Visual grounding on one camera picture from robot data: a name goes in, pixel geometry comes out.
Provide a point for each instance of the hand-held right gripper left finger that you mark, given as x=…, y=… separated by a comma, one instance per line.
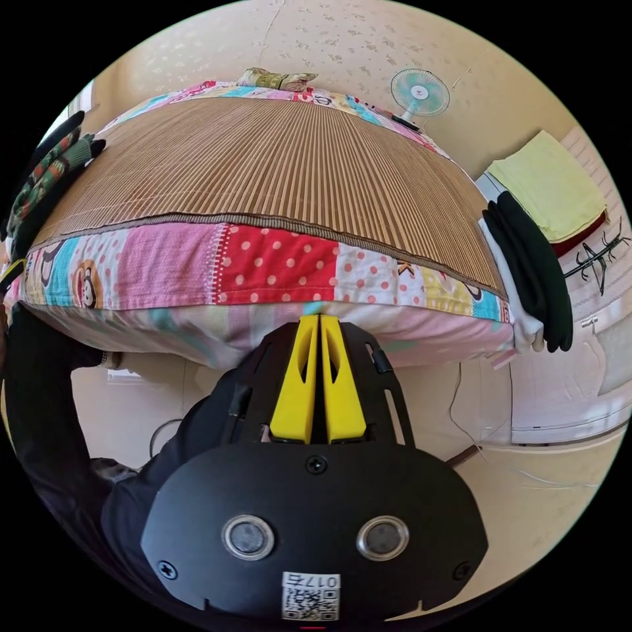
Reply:
x=294, y=395

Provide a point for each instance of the bed with woven mat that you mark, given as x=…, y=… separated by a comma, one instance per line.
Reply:
x=276, y=163

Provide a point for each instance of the pile of black white clothes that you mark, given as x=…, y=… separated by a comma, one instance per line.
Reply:
x=535, y=257

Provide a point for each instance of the white cupboard with yellow cloth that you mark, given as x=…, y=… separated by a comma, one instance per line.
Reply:
x=558, y=390

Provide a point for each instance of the green patterned pillow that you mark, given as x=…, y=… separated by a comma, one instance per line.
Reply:
x=276, y=79

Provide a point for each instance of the pile of patterned clothes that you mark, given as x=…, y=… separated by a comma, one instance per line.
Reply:
x=43, y=179

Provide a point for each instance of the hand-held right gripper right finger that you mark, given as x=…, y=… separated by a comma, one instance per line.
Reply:
x=345, y=400

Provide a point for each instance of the white and green fan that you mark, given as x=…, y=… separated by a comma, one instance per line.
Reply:
x=419, y=93

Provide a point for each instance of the person's body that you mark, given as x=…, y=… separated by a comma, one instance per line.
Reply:
x=54, y=419

